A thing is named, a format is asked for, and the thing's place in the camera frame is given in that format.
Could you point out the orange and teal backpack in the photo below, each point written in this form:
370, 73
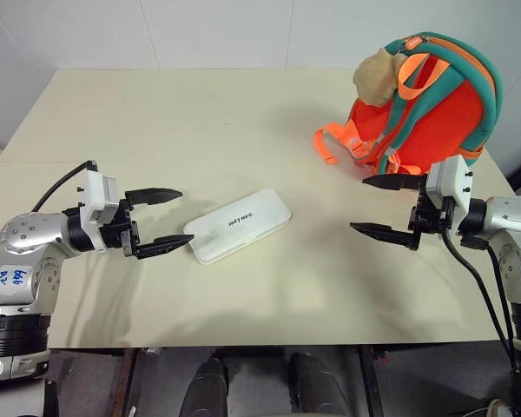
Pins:
434, 126

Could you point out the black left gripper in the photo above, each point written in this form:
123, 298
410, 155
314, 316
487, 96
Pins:
121, 230

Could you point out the white rectangular case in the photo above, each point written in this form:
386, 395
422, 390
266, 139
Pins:
239, 226

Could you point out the beige plush toy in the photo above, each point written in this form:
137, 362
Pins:
375, 78

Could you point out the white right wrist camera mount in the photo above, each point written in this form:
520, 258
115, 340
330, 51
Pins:
453, 182

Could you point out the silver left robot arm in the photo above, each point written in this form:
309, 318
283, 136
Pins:
26, 234

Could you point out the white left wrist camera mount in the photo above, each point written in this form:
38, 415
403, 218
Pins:
93, 195

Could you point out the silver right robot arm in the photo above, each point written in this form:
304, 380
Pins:
508, 213

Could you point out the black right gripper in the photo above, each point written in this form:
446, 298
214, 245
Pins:
432, 215

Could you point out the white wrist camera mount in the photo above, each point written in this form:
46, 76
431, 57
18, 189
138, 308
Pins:
93, 195
453, 182

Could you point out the dark table frame bar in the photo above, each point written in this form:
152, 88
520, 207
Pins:
371, 382
121, 382

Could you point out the dark rounded shape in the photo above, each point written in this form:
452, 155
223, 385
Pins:
206, 386

